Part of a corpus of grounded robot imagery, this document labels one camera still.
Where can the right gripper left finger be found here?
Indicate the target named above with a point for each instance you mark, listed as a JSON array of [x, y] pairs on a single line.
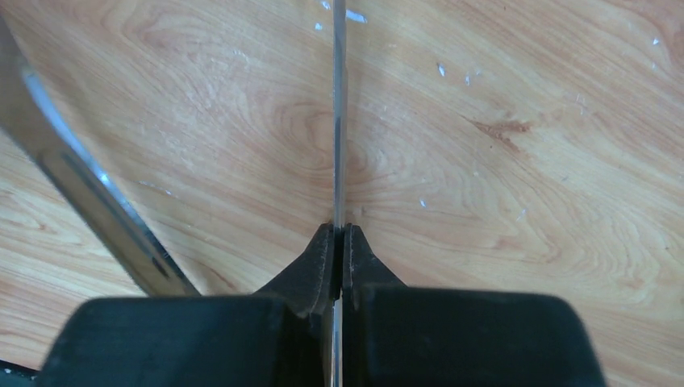
[[277, 336]]

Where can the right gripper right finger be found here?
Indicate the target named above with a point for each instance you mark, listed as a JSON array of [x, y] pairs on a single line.
[[398, 335]]

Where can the metal serving tongs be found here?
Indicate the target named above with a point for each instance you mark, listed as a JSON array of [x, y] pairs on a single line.
[[339, 107]]

